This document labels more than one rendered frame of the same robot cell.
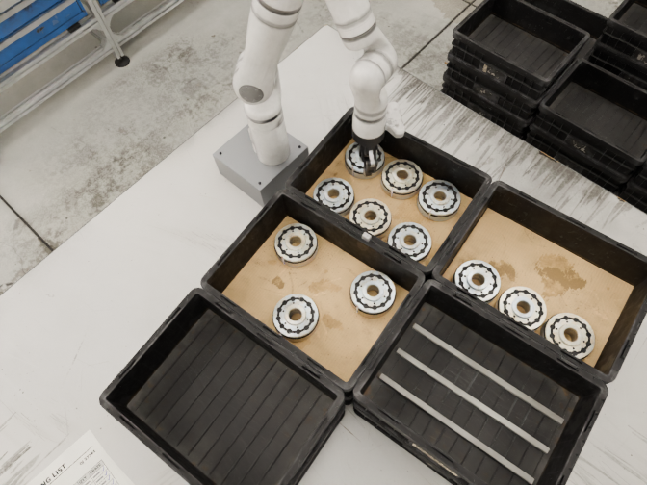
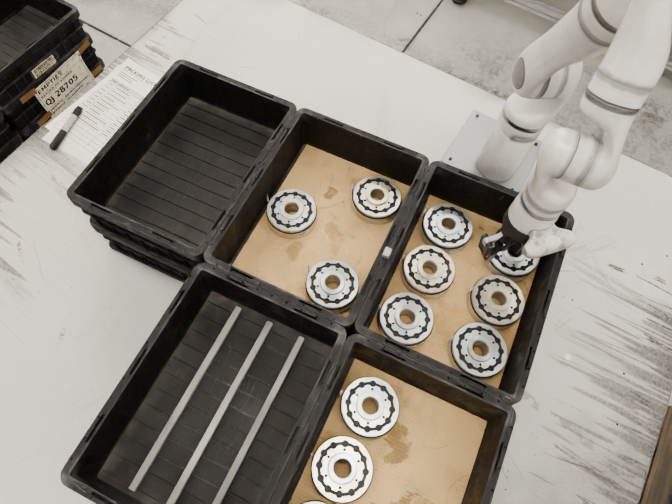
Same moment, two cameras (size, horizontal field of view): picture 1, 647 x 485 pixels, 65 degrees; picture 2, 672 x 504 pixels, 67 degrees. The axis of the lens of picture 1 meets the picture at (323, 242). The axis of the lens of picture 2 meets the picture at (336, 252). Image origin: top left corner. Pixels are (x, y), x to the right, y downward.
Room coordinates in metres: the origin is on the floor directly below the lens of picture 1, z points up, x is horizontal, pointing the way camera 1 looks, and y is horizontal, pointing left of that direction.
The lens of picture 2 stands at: (0.26, -0.44, 1.76)
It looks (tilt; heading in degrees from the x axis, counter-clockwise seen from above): 64 degrees down; 69
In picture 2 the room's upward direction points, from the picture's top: 5 degrees clockwise
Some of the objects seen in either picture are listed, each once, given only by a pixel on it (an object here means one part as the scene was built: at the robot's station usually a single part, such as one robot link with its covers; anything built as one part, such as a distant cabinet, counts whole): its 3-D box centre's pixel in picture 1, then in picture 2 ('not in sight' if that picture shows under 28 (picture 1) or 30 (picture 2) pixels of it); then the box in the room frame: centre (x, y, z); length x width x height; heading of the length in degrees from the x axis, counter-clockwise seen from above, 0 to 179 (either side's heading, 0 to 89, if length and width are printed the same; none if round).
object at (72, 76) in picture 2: not in sight; (66, 86); (-0.22, 1.01, 0.41); 0.31 x 0.02 x 0.16; 43
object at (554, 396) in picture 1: (472, 395); (219, 405); (0.14, -0.27, 0.87); 0.40 x 0.30 x 0.11; 49
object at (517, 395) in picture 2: (387, 184); (469, 271); (0.63, -0.16, 0.92); 0.40 x 0.30 x 0.02; 49
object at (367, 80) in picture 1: (370, 88); (557, 172); (0.72, -0.13, 1.15); 0.09 x 0.07 x 0.15; 141
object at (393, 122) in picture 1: (377, 115); (542, 216); (0.73, -0.15, 1.05); 0.11 x 0.09 x 0.06; 93
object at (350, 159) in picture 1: (364, 156); (513, 252); (0.76, -0.13, 0.86); 0.10 x 0.10 x 0.01
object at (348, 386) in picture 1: (312, 281); (322, 208); (0.41, 0.03, 0.92); 0.40 x 0.30 x 0.02; 49
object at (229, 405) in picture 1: (227, 402); (194, 165); (0.18, 0.23, 0.87); 0.40 x 0.30 x 0.11; 49
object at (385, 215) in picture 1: (370, 216); (429, 269); (0.58, -0.12, 0.86); 0.10 x 0.10 x 0.01
